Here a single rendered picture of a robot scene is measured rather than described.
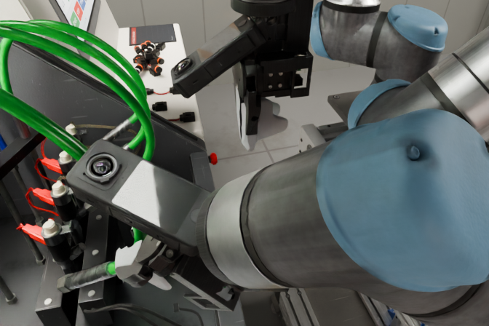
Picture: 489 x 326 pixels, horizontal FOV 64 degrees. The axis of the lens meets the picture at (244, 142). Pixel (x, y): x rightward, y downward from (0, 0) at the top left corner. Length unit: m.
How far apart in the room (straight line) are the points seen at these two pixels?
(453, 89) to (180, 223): 0.22
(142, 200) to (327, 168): 0.16
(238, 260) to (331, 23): 0.68
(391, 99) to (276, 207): 0.18
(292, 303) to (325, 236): 1.35
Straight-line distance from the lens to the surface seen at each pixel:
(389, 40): 0.84
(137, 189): 0.30
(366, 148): 0.17
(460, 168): 0.17
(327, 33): 0.86
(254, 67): 0.44
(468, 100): 0.32
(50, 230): 0.63
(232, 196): 0.24
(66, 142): 0.36
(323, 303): 1.56
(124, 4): 2.78
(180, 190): 0.30
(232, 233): 0.23
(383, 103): 0.35
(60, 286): 0.56
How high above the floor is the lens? 1.55
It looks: 38 degrees down
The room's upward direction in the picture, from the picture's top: straight up
